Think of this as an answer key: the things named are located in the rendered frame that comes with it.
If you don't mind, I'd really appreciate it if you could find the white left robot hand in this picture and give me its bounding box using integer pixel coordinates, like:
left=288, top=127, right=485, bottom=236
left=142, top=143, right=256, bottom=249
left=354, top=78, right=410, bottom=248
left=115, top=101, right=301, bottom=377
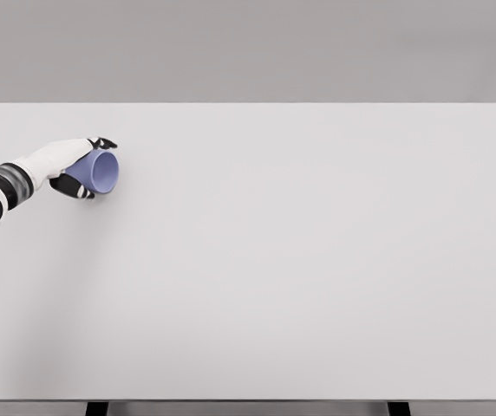
left=31, top=136, right=118, bottom=201

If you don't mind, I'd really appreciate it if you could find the lavender blue cup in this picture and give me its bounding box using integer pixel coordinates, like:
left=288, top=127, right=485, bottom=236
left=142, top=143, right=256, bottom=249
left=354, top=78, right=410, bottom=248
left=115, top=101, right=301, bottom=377
left=63, top=148, right=121, bottom=195

